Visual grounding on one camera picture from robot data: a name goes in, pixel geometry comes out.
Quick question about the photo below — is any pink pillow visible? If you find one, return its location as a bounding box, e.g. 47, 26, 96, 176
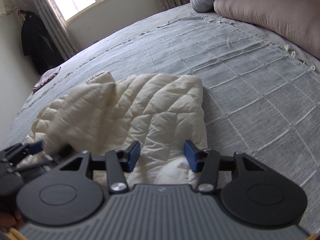
214, 0, 319, 58

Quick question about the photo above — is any grey checked bedspread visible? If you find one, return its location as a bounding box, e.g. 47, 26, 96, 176
6, 5, 319, 232

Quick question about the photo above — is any left grey curtain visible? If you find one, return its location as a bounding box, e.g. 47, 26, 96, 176
18, 0, 79, 60

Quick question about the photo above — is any dark hanging coat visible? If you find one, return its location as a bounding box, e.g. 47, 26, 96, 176
18, 10, 64, 75

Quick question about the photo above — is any small patterned cloth on bed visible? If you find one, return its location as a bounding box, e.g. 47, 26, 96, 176
33, 67, 61, 93

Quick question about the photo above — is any cream quilted puffer jacket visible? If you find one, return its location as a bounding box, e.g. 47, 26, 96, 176
24, 72, 208, 186

